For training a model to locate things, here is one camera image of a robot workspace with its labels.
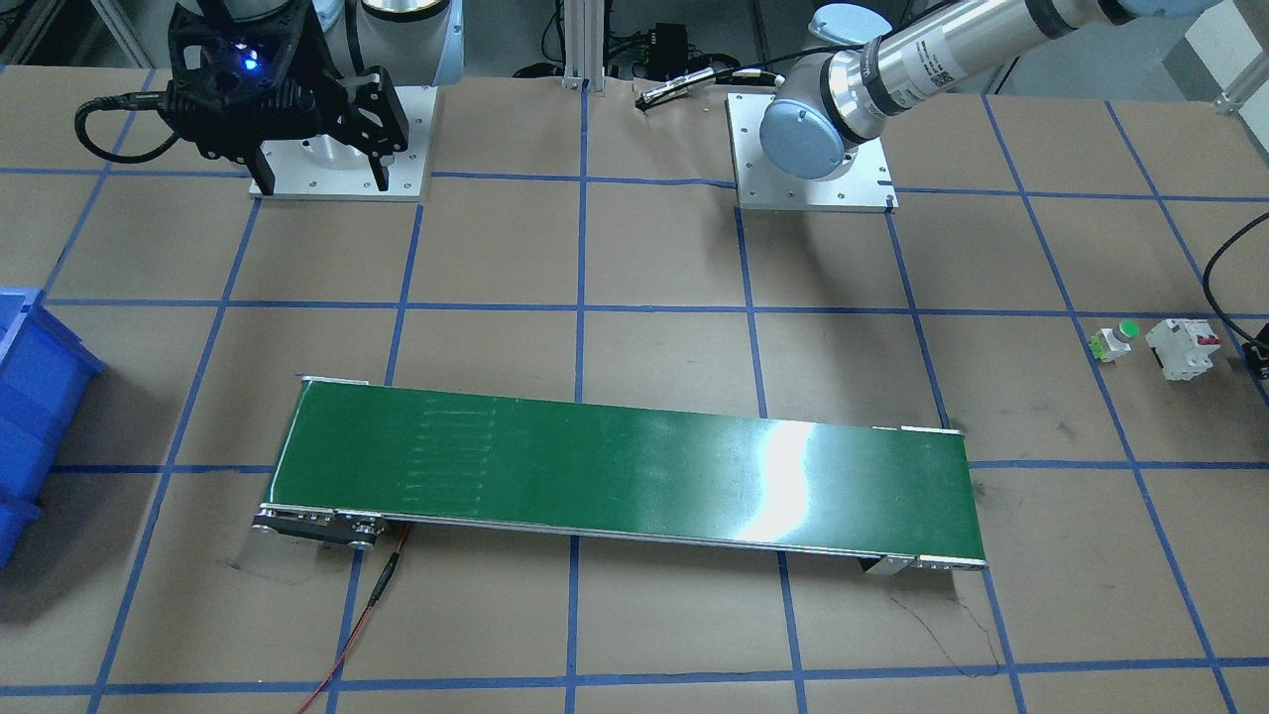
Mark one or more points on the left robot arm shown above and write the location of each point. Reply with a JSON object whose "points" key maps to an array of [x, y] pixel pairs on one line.
{"points": [[857, 70]]}

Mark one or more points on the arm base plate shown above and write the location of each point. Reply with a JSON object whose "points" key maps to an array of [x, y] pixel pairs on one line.
{"points": [[324, 169], [788, 157]]}

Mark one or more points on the aluminium frame post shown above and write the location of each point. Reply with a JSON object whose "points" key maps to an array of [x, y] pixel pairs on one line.
{"points": [[584, 45]]}

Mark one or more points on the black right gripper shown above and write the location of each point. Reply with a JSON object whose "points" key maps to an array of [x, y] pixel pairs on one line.
{"points": [[327, 61]]}

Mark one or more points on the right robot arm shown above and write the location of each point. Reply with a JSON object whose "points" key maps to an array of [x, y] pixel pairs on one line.
{"points": [[418, 43]]}

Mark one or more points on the green conveyor belt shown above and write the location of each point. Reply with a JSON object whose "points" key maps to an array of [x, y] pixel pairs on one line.
{"points": [[356, 456]]}

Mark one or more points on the white red circuit breaker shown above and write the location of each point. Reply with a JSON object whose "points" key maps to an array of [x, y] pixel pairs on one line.
{"points": [[1183, 347]]}

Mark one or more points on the blue storage bin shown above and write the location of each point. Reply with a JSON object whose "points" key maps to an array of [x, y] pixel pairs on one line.
{"points": [[45, 369]]}

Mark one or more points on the green push button switch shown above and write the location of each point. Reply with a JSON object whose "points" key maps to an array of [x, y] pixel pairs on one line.
{"points": [[1107, 345]]}

